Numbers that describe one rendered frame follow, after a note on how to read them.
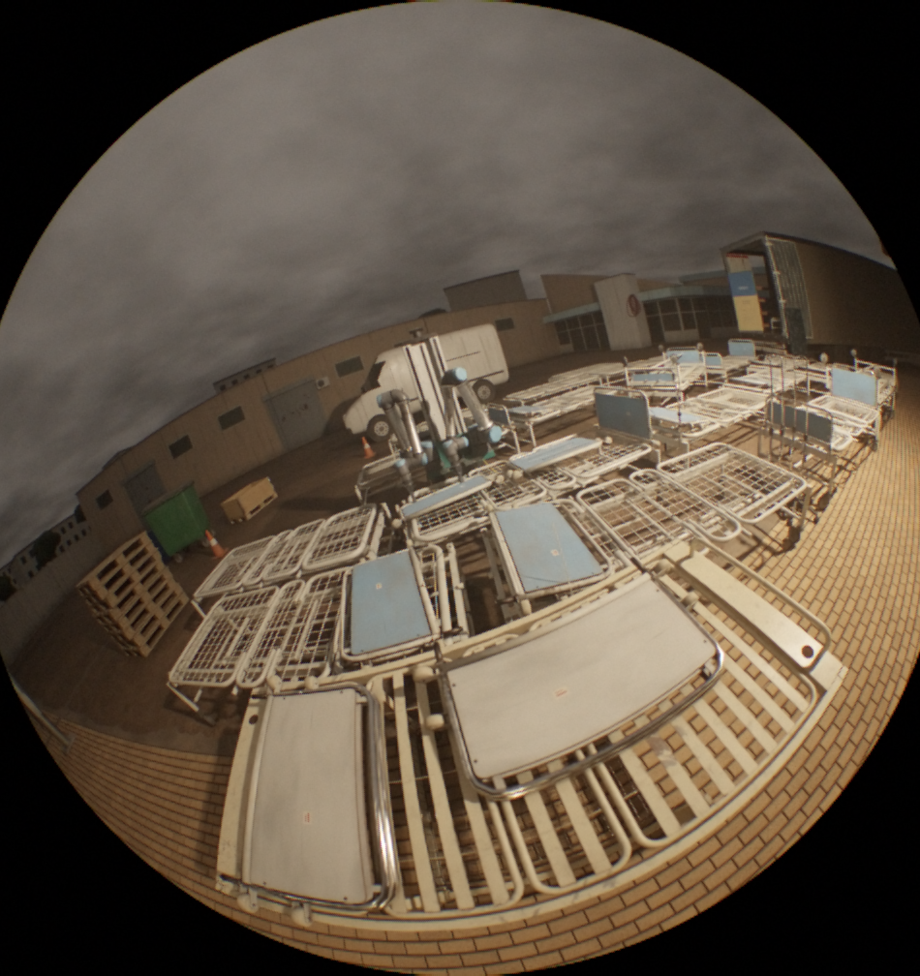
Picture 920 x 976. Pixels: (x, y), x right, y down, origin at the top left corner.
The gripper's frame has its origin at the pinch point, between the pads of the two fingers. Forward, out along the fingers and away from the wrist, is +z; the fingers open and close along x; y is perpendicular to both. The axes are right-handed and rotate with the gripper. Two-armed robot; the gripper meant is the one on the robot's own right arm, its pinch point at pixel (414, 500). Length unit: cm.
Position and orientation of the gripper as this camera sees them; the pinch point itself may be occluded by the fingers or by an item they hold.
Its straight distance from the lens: 248.2
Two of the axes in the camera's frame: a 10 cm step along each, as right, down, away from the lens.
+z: 3.5, 9.2, 1.9
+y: 9.0, -3.8, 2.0
